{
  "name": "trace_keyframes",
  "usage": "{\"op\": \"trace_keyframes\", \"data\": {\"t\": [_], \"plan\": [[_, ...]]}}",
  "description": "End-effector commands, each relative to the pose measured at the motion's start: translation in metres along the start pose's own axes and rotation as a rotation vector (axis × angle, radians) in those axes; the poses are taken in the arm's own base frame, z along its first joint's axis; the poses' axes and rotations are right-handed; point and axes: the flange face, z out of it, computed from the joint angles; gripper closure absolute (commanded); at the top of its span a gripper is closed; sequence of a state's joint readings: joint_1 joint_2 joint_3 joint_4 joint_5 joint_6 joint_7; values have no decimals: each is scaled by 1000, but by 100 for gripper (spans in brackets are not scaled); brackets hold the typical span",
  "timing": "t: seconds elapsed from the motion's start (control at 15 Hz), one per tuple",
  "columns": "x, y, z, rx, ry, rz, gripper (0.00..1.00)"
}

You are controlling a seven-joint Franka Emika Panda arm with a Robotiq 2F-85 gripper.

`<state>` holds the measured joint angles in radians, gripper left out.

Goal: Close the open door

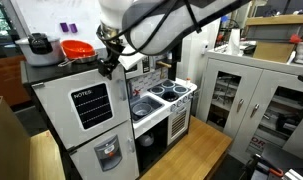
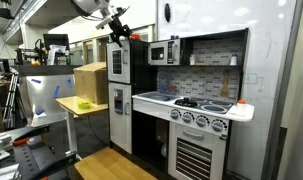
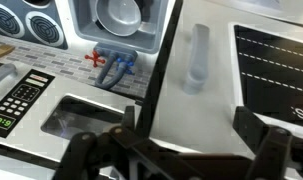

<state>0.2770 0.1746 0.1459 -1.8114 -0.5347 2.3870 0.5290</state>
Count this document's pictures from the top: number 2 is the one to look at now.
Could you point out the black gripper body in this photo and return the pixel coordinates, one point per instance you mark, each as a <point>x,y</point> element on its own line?
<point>119,28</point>

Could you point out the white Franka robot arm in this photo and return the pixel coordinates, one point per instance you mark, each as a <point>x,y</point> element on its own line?
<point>87,5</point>

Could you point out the large whiteboard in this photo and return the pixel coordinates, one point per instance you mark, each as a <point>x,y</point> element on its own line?
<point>217,16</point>

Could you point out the white door with chalkboard panel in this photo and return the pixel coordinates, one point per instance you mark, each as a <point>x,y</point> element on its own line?
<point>125,74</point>

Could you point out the aluminium extrusion bar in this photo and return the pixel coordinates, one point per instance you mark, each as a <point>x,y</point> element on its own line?
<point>0,146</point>

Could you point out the white bottle with orange cap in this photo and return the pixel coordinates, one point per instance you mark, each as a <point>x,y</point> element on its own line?
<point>241,106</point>

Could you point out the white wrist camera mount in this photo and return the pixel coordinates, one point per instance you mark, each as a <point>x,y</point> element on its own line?
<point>103,22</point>

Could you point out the wooden toy spatula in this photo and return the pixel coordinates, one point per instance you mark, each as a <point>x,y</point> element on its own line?
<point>225,87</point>

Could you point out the white cup with blue lid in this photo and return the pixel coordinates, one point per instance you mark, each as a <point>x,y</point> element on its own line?
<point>234,60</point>

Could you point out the white salt shaker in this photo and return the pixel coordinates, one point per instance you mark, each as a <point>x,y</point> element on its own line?
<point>192,60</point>

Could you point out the grey toy faucet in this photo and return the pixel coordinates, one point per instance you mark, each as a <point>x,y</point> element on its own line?
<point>163,73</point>

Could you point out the purple magnet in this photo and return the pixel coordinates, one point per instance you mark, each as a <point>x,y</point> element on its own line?
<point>176,37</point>
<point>172,37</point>

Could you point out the white door with dispenser panel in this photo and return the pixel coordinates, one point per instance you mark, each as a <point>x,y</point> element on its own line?
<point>120,133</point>

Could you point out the low wooden platform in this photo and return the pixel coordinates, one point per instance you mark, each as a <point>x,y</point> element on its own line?
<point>109,165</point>

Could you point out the black frame machine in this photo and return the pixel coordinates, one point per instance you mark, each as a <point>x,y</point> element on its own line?
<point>37,51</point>

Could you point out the black pan on stove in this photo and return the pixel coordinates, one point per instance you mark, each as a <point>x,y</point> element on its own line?
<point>186,102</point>

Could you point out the grey toy microwave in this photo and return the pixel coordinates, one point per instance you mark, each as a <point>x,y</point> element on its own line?
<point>157,53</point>

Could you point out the black computer monitor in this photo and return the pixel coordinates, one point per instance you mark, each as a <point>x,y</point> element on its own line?
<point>56,40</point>

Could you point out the orange plastic bowl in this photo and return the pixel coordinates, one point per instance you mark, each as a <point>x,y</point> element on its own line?
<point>135,36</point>

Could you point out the black and white toy kitchen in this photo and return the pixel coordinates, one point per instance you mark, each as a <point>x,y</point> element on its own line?
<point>141,66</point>

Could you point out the black oval whiteboard eraser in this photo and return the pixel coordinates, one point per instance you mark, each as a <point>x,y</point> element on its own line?
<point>167,12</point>

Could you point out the wooden desk with white leg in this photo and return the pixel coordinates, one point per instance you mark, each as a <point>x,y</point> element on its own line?
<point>71,104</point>

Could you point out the grey stove knob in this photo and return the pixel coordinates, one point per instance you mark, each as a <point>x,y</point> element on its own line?
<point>218,125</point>
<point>174,114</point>
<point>187,117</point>
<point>201,121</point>

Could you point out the large cardboard box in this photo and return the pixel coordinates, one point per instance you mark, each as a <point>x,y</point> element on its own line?
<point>91,83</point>

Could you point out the white round object under counter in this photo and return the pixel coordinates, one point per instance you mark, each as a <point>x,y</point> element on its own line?
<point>163,150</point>

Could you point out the blue tape strip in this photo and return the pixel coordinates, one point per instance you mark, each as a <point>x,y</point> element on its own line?
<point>40,112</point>
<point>36,81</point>
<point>69,82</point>
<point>56,91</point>

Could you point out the metal tripod stand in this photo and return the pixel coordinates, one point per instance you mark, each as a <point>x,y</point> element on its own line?
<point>11,98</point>

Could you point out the black perforated board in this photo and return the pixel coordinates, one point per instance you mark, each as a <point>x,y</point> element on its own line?
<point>36,163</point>

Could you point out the white toy oven door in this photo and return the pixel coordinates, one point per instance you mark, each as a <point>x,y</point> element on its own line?
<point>178,132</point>

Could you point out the green plastic bowl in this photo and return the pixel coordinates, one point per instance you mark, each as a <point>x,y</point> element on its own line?
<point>84,105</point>

